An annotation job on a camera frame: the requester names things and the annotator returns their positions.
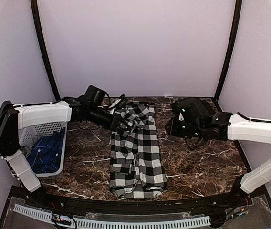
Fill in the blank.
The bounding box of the right black frame post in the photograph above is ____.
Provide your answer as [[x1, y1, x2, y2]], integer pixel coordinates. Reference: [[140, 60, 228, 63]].
[[213, 0, 242, 103]]

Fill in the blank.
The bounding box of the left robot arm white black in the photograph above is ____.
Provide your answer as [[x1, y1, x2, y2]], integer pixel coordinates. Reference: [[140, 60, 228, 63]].
[[0, 85, 130, 208]]

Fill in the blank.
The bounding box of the black white plaid shirt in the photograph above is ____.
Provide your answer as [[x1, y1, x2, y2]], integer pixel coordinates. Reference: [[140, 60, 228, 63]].
[[110, 101, 167, 199]]

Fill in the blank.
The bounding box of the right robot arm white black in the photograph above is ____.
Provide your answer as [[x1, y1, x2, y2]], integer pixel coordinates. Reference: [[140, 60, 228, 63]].
[[165, 98, 271, 207]]

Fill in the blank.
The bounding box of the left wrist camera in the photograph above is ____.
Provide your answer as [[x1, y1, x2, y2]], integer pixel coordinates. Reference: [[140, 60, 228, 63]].
[[108, 94, 127, 110]]

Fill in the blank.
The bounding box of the left black frame post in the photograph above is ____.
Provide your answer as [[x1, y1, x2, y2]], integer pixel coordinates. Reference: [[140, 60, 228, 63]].
[[30, 0, 61, 100]]

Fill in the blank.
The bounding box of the black front rail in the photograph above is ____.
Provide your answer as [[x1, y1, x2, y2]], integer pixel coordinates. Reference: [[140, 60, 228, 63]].
[[9, 183, 267, 217]]

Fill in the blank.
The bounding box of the grey shirt in basket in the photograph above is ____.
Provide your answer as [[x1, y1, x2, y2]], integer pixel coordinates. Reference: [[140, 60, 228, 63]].
[[21, 137, 38, 158]]

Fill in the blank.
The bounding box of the black frame post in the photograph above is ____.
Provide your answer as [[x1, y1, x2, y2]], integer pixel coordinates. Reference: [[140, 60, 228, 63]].
[[213, 0, 242, 103], [30, 0, 61, 100]]

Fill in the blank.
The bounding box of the grey slotted cable duct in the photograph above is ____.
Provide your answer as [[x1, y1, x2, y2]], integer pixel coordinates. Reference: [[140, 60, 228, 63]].
[[13, 204, 211, 229]]

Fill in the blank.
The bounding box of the grey plastic laundry basket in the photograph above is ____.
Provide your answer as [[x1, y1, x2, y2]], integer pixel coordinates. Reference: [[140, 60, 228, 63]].
[[18, 121, 67, 179]]

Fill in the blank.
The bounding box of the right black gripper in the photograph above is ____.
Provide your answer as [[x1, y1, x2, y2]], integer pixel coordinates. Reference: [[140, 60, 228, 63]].
[[165, 116, 204, 138]]

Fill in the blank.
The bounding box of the folded black shirt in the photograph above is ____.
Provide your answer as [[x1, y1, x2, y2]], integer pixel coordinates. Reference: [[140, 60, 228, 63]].
[[170, 97, 215, 116]]

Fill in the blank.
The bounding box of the blue plaid shirt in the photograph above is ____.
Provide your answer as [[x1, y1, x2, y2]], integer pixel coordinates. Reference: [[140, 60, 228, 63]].
[[27, 128, 65, 174]]

